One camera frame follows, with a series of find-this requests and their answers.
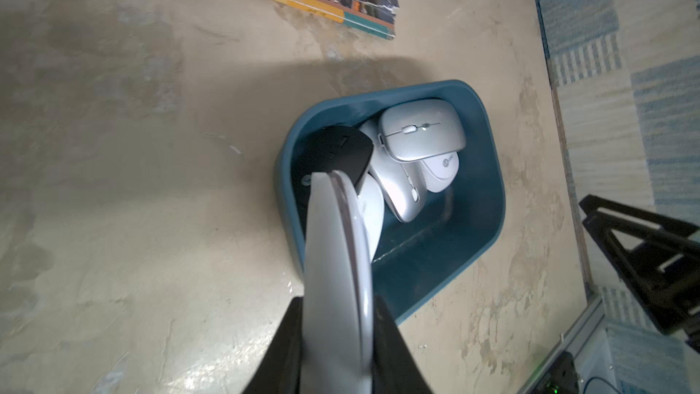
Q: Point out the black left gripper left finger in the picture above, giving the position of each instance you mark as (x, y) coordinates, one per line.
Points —
(279, 370)

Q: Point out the white rounded computer mouse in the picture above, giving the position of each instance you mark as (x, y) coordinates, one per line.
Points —
(372, 208)

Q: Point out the white logo computer mouse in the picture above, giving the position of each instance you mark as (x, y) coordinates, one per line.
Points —
(439, 171)

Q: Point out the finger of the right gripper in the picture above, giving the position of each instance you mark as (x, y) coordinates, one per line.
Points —
(655, 257)

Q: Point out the black computer mouse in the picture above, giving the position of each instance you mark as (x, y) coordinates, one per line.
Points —
(334, 148)

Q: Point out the teal plastic storage box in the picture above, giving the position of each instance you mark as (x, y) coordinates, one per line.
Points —
(414, 261)

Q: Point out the silver slim computer mouse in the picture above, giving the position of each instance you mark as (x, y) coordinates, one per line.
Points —
(402, 184)

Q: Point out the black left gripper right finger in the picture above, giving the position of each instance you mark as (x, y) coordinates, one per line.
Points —
(393, 368)

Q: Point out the silver grey computer mouse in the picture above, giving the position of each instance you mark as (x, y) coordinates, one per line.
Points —
(421, 129)

